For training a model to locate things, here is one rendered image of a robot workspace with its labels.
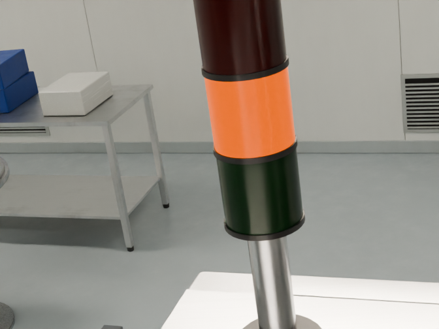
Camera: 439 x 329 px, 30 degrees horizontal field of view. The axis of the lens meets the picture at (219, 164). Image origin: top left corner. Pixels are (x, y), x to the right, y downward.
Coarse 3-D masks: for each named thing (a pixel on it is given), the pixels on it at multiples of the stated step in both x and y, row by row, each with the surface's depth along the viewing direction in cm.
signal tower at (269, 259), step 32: (288, 64) 47; (224, 160) 48; (256, 160) 47; (224, 224) 51; (256, 256) 51; (288, 256) 52; (256, 288) 52; (288, 288) 52; (256, 320) 57; (288, 320) 53
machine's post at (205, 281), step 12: (204, 276) 66; (216, 276) 65; (228, 276) 65; (240, 276) 65; (192, 288) 64; (204, 288) 64; (216, 288) 64; (228, 288) 63; (240, 288) 63; (252, 288) 63
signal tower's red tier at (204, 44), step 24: (216, 0) 44; (240, 0) 43; (264, 0) 44; (216, 24) 44; (240, 24) 44; (264, 24) 44; (216, 48) 45; (240, 48) 44; (264, 48) 45; (216, 72) 46; (240, 72) 45
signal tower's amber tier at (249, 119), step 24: (288, 72) 47; (216, 96) 46; (240, 96) 46; (264, 96) 46; (288, 96) 47; (216, 120) 47; (240, 120) 46; (264, 120) 46; (288, 120) 47; (216, 144) 48; (240, 144) 47; (264, 144) 47; (288, 144) 48
